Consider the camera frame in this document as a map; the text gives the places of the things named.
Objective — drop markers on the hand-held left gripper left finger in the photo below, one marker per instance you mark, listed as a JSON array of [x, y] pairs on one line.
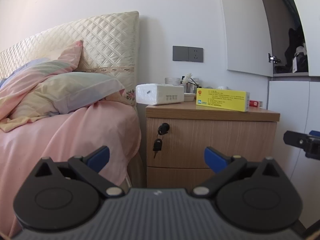
[[100, 157]]

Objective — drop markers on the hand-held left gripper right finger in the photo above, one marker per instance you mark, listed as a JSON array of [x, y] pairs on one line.
[[212, 158]]

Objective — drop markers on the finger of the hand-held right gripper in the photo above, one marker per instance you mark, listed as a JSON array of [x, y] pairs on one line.
[[293, 138]]

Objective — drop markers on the yellow cardboard box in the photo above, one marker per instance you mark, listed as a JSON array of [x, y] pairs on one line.
[[222, 100]]

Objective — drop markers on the plain wooden nightstand drawer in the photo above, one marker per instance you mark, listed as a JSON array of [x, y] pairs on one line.
[[175, 177]]

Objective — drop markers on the pink bed sheet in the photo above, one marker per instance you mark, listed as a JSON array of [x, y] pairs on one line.
[[75, 142]]

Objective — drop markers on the white wardrobe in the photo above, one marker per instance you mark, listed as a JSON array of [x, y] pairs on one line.
[[292, 97]]

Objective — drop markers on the red cardboard box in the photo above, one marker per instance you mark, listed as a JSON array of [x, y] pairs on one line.
[[255, 103]]

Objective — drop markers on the black hanging key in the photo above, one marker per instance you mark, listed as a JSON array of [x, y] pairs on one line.
[[157, 145]]

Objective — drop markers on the wooden nightstand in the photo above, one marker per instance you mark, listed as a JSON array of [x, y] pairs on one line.
[[175, 109]]

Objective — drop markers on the cream shallow bowl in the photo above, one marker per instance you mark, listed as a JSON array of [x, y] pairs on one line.
[[189, 97]]

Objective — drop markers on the pastel green striped pillow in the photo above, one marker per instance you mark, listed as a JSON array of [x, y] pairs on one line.
[[75, 92]]

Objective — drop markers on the white plastic bottle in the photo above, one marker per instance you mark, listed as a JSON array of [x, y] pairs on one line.
[[192, 87]]

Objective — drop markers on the white clothing tag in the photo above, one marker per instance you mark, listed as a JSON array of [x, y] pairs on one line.
[[295, 63]]

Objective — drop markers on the metal door hinge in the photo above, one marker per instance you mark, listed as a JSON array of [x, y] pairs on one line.
[[273, 58]]

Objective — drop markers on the white tissue pack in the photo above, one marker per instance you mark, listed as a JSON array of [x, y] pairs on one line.
[[160, 93]]

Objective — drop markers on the ribbed glass cup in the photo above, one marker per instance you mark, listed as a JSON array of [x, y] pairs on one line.
[[172, 81]]

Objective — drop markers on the dark clothes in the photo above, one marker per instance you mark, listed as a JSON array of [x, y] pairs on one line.
[[296, 42]]

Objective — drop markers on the pink striped pillow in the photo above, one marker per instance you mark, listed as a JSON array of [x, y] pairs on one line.
[[45, 72]]

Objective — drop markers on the white wardrobe door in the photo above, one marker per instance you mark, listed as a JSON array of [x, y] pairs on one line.
[[245, 30]]

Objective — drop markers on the cream quilted headboard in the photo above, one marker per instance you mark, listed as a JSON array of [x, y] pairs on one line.
[[107, 37]]

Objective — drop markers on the grey wall socket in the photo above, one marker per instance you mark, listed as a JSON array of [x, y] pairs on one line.
[[195, 54]]

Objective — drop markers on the grey wall switch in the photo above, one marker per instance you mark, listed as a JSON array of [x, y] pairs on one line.
[[180, 53]]

